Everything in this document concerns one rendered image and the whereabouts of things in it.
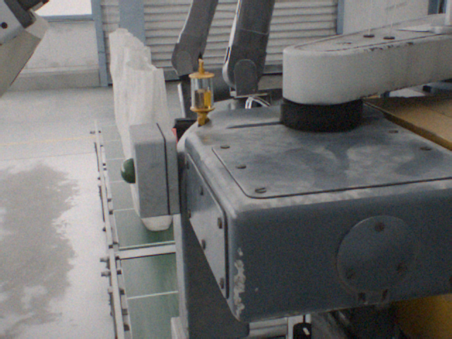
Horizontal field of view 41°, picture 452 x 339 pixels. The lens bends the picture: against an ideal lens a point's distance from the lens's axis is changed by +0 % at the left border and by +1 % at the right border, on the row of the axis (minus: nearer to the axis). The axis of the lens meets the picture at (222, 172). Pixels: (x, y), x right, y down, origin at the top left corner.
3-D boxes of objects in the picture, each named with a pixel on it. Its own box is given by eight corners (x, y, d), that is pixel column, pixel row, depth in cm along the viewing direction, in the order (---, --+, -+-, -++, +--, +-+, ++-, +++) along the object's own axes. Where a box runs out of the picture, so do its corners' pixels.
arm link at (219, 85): (180, 66, 145) (174, 53, 137) (227, 56, 144) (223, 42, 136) (188, 113, 143) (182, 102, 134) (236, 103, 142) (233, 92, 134)
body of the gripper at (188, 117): (220, 123, 133) (216, 94, 136) (174, 125, 131) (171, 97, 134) (216, 138, 138) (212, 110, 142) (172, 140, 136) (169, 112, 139)
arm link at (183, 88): (179, 91, 143) (174, 78, 138) (207, 85, 142) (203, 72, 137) (183, 116, 140) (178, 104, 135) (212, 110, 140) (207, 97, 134)
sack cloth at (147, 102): (130, 197, 310) (118, 55, 286) (171, 193, 313) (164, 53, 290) (135, 234, 266) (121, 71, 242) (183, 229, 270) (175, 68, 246)
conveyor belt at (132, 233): (102, 135, 458) (100, 123, 455) (152, 131, 465) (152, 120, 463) (121, 271, 254) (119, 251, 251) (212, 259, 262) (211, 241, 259)
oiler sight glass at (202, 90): (190, 105, 70) (188, 75, 69) (211, 104, 70) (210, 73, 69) (193, 110, 68) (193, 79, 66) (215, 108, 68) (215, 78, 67)
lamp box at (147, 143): (133, 195, 73) (128, 123, 70) (171, 192, 74) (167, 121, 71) (140, 219, 66) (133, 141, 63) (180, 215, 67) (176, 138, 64)
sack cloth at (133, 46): (120, 155, 378) (109, 37, 354) (154, 152, 383) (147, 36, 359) (127, 179, 335) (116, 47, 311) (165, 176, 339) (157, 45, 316)
